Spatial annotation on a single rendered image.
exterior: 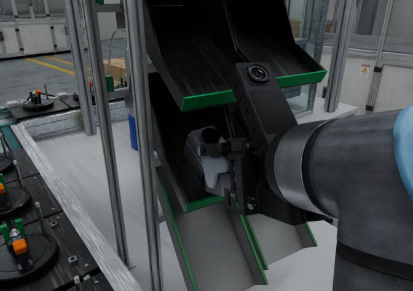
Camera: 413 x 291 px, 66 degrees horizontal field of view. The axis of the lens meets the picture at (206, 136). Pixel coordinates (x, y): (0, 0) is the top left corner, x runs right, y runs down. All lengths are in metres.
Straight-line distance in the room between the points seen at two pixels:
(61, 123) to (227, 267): 1.25
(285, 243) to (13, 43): 9.14
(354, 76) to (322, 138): 4.14
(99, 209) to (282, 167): 0.89
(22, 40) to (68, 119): 7.95
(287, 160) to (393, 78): 4.01
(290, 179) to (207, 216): 0.40
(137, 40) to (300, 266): 0.67
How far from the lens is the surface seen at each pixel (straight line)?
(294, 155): 0.24
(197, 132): 0.51
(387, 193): 0.19
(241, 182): 0.33
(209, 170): 0.42
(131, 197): 1.12
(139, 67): 0.48
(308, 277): 0.88
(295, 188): 0.25
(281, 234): 0.72
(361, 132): 0.21
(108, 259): 0.78
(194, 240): 0.62
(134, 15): 0.47
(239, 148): 0.34
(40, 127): 1.68
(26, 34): 9.62
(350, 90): 4.41
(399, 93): 4.26
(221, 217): 0.64
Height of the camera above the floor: 1.48
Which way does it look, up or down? 24 degrees down
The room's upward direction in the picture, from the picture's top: straight up
